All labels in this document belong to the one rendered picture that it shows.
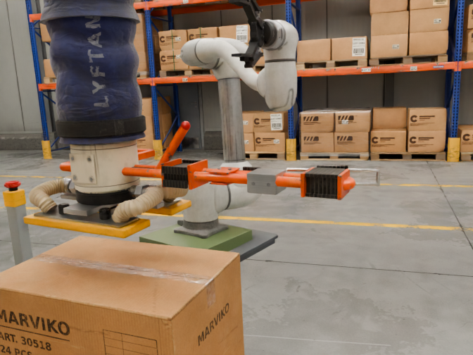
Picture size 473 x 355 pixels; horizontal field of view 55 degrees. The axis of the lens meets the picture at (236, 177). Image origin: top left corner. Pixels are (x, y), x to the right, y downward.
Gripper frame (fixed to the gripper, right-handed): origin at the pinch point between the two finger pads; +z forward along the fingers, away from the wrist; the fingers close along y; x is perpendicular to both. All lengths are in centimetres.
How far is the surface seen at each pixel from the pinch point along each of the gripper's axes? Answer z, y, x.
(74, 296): 40, 63, 28
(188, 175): 26.5, 34.5, 1.5
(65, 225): 36, 47, 32
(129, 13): 21.2, -3.3, 18.2
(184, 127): 23.4, 23.7, 3.7
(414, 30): -704, -56, 15
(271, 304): -141, 157, 50
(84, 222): 35, 46, 27
